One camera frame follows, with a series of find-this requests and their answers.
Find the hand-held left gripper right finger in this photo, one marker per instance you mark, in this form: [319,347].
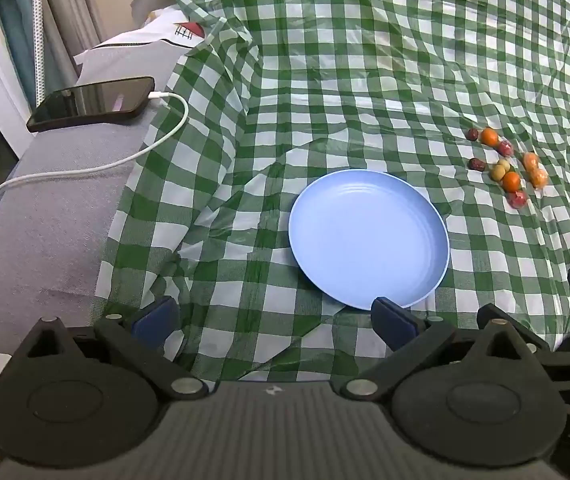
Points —
[392,322]

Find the small orange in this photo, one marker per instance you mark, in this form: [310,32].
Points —
[488,137]
[511,181]

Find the plastic-wrapped orange fruit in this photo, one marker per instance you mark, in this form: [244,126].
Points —
[531,161]
[538,178]

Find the white printed cloth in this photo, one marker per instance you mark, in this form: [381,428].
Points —
[130,45]

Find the teal curtain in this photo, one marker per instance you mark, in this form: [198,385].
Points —
[15,25]

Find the black smartphone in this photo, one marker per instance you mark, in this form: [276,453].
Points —
[90,102]

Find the red plastic-wrapped fruit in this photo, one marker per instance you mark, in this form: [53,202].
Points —
[504,148]
[516,200]

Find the red date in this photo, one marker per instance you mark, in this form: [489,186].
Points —
[476,164]
[472,134]

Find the grey curtain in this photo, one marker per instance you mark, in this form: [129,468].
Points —
[72,15]

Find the small yellow-green fruit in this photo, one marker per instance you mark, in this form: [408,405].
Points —
[496,174]
[503,164]

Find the green checkered tablecloth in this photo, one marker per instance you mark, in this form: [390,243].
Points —
[365,60]

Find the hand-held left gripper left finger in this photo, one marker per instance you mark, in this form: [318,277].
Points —
[157,320]

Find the white dotted strip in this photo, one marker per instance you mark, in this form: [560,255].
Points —
[40,40]

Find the blue plate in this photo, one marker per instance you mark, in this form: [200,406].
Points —
[365,235]

